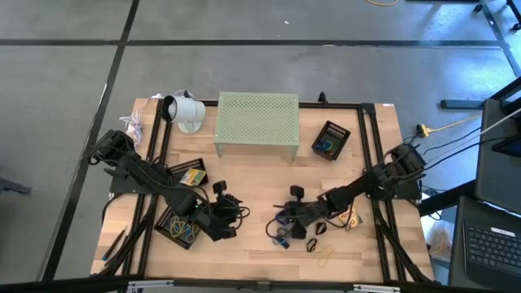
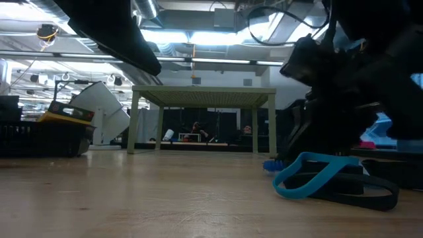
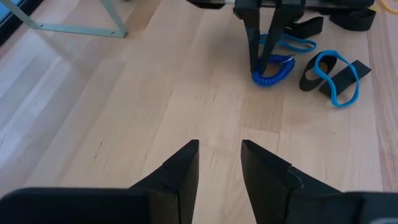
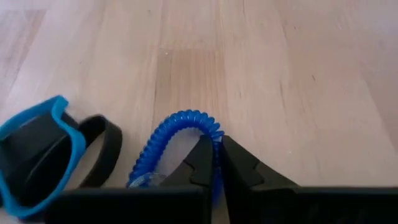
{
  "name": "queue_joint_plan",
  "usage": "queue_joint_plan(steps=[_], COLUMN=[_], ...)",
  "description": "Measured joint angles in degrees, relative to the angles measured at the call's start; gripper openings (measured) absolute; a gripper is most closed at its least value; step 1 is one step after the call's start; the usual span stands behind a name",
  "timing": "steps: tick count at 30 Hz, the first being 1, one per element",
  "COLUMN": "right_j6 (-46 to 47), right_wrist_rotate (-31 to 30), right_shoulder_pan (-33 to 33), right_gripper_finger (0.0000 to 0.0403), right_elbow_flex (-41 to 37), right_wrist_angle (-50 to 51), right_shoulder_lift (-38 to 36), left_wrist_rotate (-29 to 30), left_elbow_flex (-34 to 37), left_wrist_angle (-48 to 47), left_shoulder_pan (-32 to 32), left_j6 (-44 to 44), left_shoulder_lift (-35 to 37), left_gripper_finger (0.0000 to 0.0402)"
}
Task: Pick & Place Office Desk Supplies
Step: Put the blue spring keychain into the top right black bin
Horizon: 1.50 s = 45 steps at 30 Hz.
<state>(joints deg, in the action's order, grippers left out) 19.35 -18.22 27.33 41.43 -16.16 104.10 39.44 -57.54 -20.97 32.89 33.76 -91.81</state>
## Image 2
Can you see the grey cloth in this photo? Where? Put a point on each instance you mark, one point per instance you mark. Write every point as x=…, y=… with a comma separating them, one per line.
x=150, y=125

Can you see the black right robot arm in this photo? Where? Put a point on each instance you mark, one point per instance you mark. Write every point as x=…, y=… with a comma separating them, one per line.
x=396, y=66

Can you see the long ceiling light bar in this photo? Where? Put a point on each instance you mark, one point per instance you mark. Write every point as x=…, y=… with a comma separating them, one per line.
x=215, y=60

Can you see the black screen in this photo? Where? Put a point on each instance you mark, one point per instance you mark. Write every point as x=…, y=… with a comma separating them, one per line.
x=10, y=109

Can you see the black light stand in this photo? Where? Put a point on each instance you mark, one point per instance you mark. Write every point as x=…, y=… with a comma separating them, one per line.
x=53, y=96

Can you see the white cylinder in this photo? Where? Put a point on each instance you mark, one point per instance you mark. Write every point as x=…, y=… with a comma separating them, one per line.
x=168, y=135

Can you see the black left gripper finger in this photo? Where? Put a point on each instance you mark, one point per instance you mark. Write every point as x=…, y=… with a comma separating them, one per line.
x=119, y=29

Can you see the white frame box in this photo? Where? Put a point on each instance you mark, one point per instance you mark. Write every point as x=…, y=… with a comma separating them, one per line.
x=190, y=134

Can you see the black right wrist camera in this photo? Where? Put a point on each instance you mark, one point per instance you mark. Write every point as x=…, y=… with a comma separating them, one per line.
x=304, y=63

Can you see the wooden background table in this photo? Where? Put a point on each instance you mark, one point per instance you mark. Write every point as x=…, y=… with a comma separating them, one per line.
x=185, y=144

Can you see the black slotted plastic basket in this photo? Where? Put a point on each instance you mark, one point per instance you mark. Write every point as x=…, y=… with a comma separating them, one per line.
x=39, y=142

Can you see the grey wall speaker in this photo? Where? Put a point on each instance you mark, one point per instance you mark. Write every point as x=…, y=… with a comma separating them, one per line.
x=196, y=80
x=248, y=82

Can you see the red bag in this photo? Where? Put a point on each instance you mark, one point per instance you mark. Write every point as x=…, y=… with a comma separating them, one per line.
x=368, y=145

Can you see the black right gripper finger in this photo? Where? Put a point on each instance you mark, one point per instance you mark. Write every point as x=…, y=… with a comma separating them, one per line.
x=292, y=125
x=312, y=139

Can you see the black partition curtain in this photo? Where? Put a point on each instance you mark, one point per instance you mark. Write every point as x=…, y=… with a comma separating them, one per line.
x=178, y=119

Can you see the blue coil wrist band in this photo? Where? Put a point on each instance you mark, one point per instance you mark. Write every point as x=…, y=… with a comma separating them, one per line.
x=272, y=166

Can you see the teal silicone wristband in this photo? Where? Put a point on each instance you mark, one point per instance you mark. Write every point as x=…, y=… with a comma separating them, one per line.
x=319, y=180

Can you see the green perforated metal shelf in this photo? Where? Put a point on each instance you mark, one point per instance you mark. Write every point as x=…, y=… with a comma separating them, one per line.
x=198, y=97

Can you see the yellow crayon box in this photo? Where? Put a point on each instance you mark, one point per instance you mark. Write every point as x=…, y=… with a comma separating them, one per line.
x=66, y=114

